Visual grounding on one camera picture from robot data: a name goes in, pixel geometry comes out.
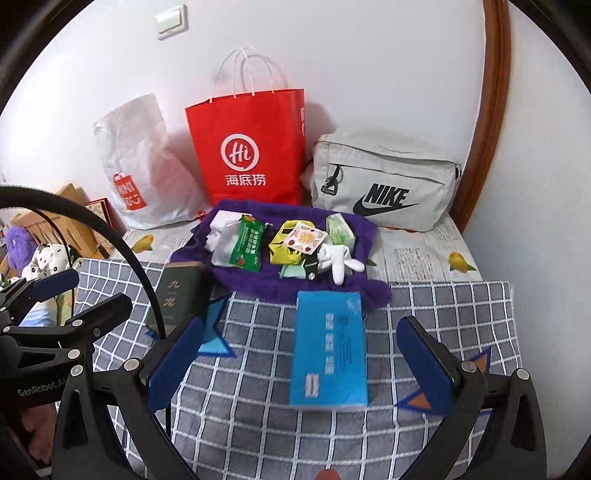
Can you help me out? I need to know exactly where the blue tissue box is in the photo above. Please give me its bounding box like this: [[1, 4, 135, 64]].
[[288, 291, 369, 410]]

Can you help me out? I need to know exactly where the green wet wipes pack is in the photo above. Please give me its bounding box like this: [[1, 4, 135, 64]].
[[229, 215, 264, 273]]

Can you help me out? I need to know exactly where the white glove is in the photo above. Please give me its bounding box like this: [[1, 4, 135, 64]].
[[317, 243, 366, 286]]

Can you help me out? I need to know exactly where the mint green cloth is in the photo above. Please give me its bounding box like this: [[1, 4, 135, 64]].
[[280, 264, 308, 280]]

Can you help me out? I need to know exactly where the yellow black pouch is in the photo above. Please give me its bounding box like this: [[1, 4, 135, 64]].
[[269, 220, 303, 265]]

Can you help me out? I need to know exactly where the green tissue pack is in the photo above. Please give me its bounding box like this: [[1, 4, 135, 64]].
[[325, 213, 356, 253]]

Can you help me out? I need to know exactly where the orange fruit print packet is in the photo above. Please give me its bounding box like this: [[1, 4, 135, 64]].
[[283, 221, 328, 255]]

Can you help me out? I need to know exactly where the white sponge block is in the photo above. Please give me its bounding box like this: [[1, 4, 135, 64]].
[[209, 210, 243, 232]]

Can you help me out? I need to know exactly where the person's left hand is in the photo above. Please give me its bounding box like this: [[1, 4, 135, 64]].
[[21, 404, 57, 465]]

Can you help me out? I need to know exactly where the white spotted plush toy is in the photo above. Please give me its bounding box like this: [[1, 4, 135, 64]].
[[21, 244, 70, 281]]

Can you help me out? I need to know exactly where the purple plush toy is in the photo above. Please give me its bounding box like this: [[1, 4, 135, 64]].
[[6, 226, 37, 273]]

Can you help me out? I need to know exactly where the grey checked cloth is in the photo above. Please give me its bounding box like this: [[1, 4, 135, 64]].
[[73, 257, 525, 480]]

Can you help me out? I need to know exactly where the dark green book box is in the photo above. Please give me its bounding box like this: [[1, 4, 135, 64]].
[[155, 261, 213, 335]]

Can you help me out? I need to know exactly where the purple fluffy towel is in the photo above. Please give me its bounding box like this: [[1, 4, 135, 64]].
[[170, 198, 394, 309]]

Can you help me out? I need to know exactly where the white plastic Miniso bag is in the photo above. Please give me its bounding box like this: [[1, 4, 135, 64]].
[[93, 94, 208, 230]]

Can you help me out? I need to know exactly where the grey Nike bag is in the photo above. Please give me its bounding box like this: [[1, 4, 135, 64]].
[[301, 127, 462, 232]]

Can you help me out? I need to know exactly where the red paper shopping bag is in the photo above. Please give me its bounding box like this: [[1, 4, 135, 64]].
[[185, 85, 305, 205]]

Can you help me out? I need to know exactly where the brown wooden door frame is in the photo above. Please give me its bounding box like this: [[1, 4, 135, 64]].
[[450, 0, 512, 231]]

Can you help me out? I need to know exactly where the white wall switch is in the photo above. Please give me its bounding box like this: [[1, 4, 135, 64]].
[[154, 4, 188, 40]]

